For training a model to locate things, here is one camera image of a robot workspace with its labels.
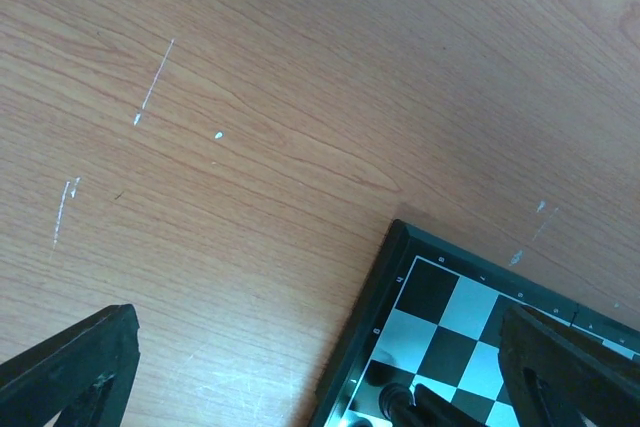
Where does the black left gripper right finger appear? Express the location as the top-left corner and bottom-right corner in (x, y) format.
(498, 306), (639, 426)

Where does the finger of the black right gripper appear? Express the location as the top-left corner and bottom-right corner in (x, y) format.
(399, 384), (483, 427)

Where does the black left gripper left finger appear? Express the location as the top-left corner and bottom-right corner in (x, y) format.
(1, 304), (140, 426)

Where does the black chess piece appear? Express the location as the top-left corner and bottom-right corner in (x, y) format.
(345, 417), (373, 427)
(378, 383), (414, 426)

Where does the black and white chessboard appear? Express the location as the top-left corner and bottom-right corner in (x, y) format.
(311, 220), (639, 426)

